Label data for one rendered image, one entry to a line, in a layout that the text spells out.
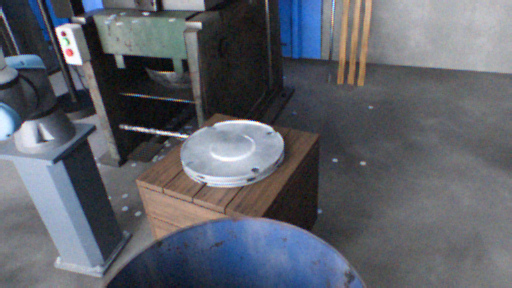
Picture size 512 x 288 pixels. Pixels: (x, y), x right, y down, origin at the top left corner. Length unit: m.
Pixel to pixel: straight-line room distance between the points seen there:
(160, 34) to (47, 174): 0.61
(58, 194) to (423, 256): 1.09
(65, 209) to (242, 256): 0.60
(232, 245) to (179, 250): 0.10
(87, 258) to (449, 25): 2.24
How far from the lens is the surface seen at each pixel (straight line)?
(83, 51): 1.57
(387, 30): 2.62
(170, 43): 1.42
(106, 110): 1.69
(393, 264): 1.29
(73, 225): 1.24
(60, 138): 1.12
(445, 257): 1.35
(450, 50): 2.66
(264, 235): 0.72
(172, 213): 1.07
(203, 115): 1.40
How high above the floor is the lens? 0.97
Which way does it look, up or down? 33 degrees down
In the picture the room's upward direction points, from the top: 4 degrees counter-clockwise
